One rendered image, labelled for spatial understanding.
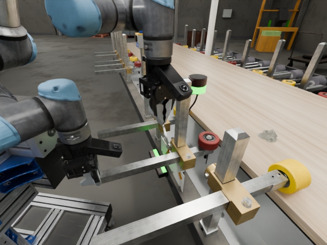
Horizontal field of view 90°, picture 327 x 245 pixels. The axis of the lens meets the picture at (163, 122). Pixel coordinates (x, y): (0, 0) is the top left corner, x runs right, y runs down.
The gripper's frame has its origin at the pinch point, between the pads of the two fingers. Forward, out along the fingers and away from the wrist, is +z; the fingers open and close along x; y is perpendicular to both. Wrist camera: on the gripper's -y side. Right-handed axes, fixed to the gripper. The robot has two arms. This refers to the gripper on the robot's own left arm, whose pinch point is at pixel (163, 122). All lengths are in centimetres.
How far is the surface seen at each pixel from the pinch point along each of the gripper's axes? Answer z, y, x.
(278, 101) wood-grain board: 11, -12, -72
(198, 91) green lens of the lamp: -9.0, -4.0, -11.0
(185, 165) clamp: 16.0, -7.9, -3.6
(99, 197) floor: 101, 63, 18
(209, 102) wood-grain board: 11.0, 11.4, -42.2
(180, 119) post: 1.1, -1.3, -6.7
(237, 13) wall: -29, 594, -1086
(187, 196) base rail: 30.9, -11.1, -2.8
